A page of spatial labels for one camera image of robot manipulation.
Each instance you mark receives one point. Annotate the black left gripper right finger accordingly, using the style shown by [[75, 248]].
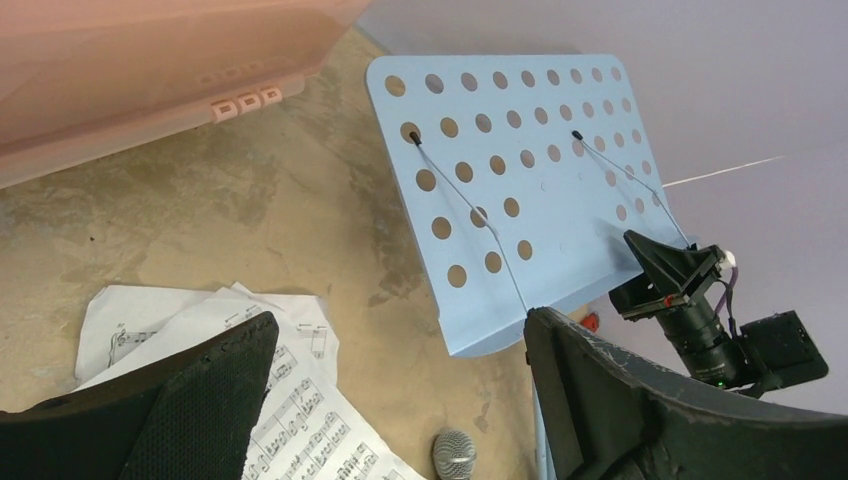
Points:
[[611, 414]]

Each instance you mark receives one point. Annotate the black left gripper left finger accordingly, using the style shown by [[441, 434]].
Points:
[[187, 416]]

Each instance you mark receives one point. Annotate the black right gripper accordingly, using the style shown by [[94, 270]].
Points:
[[765, 355]]

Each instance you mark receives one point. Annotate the light blue music stand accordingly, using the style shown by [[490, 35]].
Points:
[[519, 175]]

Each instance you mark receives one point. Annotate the purple glitter microphone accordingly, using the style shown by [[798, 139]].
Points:
[[454, 454]]

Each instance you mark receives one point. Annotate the translucent pink storage box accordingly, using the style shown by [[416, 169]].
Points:
[[84, 79]]

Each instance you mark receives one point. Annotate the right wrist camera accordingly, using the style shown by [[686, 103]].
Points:
[[727, 261]]

